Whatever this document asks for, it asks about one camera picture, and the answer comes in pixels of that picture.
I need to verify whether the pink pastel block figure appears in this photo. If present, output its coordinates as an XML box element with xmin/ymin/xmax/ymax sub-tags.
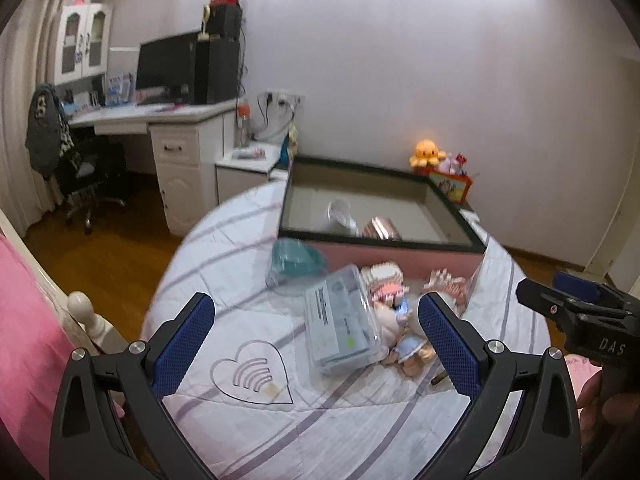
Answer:
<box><xmin>422</xmin><ymin>269</ymin><xmax>470</xmax><ymax>316</ymax></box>

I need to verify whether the small doll blue dress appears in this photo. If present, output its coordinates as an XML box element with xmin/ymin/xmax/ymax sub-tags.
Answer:
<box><xmin>373</xmin><ymin>301</ymin><xmax>436</xmax><ymax>377</ymax></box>

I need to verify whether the white pink block cat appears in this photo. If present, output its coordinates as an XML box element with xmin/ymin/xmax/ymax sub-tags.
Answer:
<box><xmin>360</xmin><ymin>261</ymin><xmax>409</xmax><ymax>313</ymax></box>

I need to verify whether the rose gold metal canister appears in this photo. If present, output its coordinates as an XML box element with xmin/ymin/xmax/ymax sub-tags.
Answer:
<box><xmin>361</xmin><ymin>217</ymin><xmax>402</xmax><ymax>240</ymax></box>

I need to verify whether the clear plastic card box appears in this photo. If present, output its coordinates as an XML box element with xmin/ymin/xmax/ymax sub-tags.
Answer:
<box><xmin>305</xmin><ymin>264</ymin><xmax>387</xmax><ymax>375</ymax></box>

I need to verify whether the white cup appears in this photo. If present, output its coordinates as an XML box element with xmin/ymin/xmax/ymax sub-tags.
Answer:
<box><xmin>326</xmin><ymin>198</ymin><xmax>359</xmax><ymax>236</ymax></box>

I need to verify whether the person right hand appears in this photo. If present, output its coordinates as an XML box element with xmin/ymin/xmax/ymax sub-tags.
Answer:
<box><xmin>576</xmin><ymin>372</ymin><xmax>602</xmax><ymax>437</ymax></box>

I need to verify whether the low black white cabinet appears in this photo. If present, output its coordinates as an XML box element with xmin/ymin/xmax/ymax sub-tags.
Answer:
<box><xmin>457</xmin><ymin>202</ymin><xmax>480</xmax><ymax>224</ymax></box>

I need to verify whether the pink bedding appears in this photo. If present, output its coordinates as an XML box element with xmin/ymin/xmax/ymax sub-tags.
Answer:
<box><xmin>0</xmin><ymin>231</ymin><xmax>126</xmax><ymax>480</ymax></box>

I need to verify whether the red cartoon storage box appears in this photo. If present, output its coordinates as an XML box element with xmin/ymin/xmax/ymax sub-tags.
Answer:
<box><xmin>428</xmin><ymin>170</ymin><xmax>473</xmax><ymax>204</ymax></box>

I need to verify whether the striped white table cover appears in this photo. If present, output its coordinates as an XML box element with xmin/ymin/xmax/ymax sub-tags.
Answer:
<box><xmin>142</xmin><ymin>177</ymin><xmax>550</xmax><ymax>479</ymax></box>

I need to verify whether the orange octopus plush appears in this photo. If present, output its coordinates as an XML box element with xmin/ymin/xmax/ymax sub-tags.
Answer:
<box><xmin>409</xmin><ymin>139</ymin><xmax>447</xmax><ymax>168</ymax></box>

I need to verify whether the pink storage box black rim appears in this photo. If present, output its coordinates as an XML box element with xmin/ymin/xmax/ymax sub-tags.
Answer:
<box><xmin>278</xmin><ymin>156</ymin><xmax>486</xmax><ymax>280</ymax></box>

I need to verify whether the black office chair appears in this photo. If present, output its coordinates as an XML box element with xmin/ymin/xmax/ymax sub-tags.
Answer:
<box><xmin>54</xmin><ymin>133</ymin><xmax>126</xmax><ymax>235</ymax></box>

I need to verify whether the snack bag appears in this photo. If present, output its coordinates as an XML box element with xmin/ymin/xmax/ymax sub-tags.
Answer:
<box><xmin>280</xmin><ymin>124</ymin><xmax>298</xmax><ymax>168</ymax></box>

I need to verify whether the white bedside cabinet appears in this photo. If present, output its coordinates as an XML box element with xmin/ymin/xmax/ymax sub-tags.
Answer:
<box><xmin>215</xmin><ymin>142</ymin><xmax>288</xmax><ymax>204</ymax></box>

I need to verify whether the white computer desk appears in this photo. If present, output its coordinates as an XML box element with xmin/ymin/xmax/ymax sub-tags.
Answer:
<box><xmin>70</xmin><ymin>100</ymin><xmax>238</xmax><ymax>236</ymax></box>

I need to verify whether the orange lid water bottle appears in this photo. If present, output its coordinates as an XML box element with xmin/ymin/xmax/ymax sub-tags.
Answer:
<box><xmin>234</xmin><ymin>103</ymin><xmax>250</xmax><ymax>148</ymax></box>

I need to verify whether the black computer monitor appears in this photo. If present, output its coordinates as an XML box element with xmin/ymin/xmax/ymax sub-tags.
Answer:
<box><xmin>136</xmin><ymin>32</ymin><xmax>198</xmax><ymax>103</ymax></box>

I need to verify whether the beige curtain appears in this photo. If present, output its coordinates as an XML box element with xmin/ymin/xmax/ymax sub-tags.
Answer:
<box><xmin>1</xmin><ymin>0</ymin><xmax>75</xmax><ymax>236</ymax></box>

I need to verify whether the white glass door cabinet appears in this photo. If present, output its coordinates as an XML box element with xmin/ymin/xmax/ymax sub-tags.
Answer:
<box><xmin>53</xmin><ymin>3</ymin><xmax>113</xmax><ymax>86</ymax></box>

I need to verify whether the small black speaker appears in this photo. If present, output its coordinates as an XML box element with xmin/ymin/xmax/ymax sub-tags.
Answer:
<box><xmin>206</xmin><ymin>3</ymin><xmax>243</xmax><ymax>40</ymax></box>

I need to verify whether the wall power outlet strip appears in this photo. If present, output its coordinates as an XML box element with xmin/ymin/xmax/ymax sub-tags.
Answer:
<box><xmin>265</xmin><ymin>89</ymin><xmax>305</xmax><ymax>108</ymax></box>

